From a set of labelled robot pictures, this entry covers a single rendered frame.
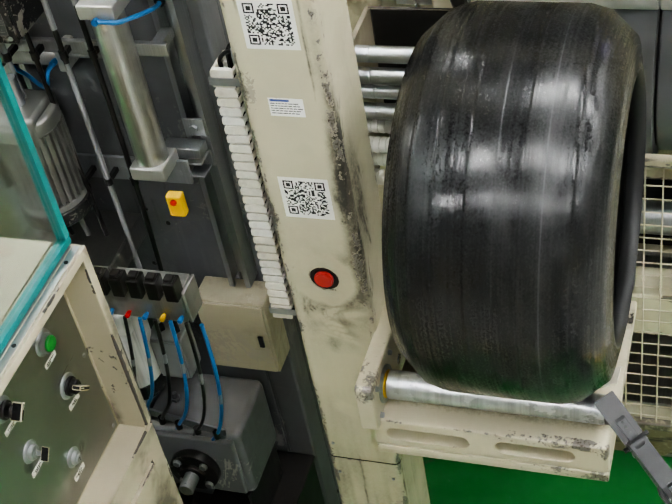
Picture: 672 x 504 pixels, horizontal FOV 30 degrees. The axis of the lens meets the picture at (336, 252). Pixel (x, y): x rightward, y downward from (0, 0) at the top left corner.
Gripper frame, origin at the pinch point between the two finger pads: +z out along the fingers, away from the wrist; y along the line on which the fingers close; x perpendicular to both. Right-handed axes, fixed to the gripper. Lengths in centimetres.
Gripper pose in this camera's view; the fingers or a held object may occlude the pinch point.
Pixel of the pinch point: (619, 418)
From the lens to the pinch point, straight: 171.8
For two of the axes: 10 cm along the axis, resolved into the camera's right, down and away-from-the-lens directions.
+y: 2.7, 3.0, 9.2
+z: -5.2, -7.6, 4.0
